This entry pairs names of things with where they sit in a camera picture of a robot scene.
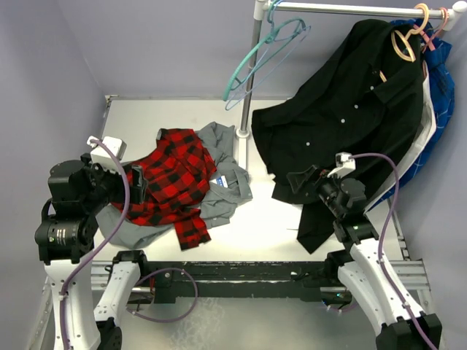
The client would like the light blue hanger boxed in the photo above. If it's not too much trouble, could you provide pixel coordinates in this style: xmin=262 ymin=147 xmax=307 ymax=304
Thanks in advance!
xmin=223 ymin=18 xmax=311 ymax=111

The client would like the white garment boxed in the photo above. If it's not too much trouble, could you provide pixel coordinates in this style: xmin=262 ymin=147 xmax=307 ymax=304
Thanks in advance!
xmin=365 ymin=61 xmax=436 ymax=211

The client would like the red black plaid shirt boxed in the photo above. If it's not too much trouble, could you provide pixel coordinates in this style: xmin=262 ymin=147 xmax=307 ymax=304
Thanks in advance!
xmin=126 ymin=128 xmax=217 ymax=250

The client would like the metal clothes rack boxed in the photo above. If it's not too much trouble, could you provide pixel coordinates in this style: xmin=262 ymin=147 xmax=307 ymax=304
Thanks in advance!
xmin=223 ymin=1 xmax=466 ymax=168

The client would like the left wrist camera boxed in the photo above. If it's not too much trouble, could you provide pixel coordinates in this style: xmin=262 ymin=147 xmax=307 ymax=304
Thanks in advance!
xmin=87 ymin=136 xmax=127 ymax=168

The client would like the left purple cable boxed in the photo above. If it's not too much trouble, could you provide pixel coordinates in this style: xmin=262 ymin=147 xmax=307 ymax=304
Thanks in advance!
xmin=60 ymin=137 xmax=200 ymax=350

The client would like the black base frame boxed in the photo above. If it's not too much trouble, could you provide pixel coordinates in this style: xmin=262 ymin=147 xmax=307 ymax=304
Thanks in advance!
xmin=105 ymin=249 xmax=366 ymax=306

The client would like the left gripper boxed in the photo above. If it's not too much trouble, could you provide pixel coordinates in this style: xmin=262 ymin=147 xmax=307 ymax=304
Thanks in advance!
xmin=82 ymin=152 xmax=147 ymax=213

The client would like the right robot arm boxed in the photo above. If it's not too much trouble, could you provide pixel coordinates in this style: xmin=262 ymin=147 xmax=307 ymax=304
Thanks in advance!
xmin=287 ymin=164 xmax=442 ymax=349

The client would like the wooden hanger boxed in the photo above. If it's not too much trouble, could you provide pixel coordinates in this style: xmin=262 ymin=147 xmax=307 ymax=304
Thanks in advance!
xmin=390 ymin=3 xmax=430 ymax=63

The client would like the blue checked shirt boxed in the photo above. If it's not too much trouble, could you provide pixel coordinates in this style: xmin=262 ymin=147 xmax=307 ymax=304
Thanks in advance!
xmin=355 ymin=20 xmax=455 ymax=205

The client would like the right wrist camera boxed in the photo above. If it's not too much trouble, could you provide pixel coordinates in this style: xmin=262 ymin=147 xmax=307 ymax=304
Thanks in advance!
xmin=327 ymin=152 xmax=356 ymax=179

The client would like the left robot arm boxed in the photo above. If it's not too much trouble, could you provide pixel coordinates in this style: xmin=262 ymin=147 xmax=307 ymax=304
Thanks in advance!
xmin=34 ymin=154 xmax=150 ymax=349

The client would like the grey shirt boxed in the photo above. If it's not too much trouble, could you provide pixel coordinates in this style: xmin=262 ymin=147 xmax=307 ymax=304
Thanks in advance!
xmin=96 ymin=122 xmax=252 ymax=249

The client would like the pink hanger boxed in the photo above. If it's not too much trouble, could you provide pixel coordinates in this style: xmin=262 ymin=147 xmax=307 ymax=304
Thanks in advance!
xmin=419 ymin=7 xmax=449 ymax=53

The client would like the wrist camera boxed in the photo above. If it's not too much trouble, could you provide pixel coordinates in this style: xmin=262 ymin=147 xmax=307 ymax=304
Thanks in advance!
xmin=87 ymin=136 xmax=127 ymax=168
xmin=327 ymin=152 xmax=356 ymax=179

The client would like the teal hanger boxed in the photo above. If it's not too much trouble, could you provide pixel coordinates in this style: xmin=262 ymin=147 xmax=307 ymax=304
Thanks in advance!
xmin=222 ymin=1 xmax=310 ymax=109

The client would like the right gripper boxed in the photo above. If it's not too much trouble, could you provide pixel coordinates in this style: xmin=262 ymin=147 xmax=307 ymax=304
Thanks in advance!
xmin=287 ymin=165 xmax=345 ymax=219

